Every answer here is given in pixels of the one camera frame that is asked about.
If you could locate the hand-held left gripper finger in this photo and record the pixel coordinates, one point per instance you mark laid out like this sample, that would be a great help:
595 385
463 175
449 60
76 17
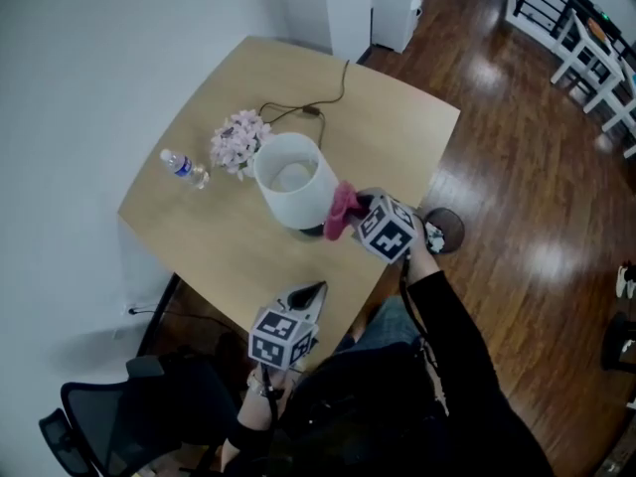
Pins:
287 300
319 303

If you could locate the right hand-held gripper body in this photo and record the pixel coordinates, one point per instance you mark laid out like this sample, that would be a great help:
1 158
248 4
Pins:
390 231

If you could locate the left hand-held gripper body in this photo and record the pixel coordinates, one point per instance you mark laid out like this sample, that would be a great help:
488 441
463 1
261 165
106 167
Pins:
280 338

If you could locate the pink cloth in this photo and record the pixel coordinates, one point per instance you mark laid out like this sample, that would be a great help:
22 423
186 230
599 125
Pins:
340 211

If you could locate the white table lamp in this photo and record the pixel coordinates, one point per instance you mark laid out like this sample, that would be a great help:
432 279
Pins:
298 206

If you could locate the person's left forearm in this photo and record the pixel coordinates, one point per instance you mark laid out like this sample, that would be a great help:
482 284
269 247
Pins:
253 413

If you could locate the person's right forearm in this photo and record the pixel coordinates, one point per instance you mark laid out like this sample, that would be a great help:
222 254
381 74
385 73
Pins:
447 306

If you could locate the brown round waste bin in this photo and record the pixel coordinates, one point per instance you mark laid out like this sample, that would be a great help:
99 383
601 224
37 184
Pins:
449 224

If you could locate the person's blue jeans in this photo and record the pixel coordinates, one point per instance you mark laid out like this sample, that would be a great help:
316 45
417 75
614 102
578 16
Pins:
382 323

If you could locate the black wristband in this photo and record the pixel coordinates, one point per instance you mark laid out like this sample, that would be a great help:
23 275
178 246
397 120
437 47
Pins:
248 437

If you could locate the person's black clothing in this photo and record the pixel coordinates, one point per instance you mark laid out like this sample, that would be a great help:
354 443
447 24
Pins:
387 415

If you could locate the pink flowers in cream pot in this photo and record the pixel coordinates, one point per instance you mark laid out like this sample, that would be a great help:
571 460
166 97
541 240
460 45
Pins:
238 137

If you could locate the clear water bottle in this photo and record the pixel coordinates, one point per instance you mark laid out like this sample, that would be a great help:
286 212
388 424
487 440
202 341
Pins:
184 167

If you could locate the black mesh headrest office chair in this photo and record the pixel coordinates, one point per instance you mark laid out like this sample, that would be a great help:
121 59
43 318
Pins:
99 415

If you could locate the white table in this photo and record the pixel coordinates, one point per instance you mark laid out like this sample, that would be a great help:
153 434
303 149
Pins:
564 50
616 119

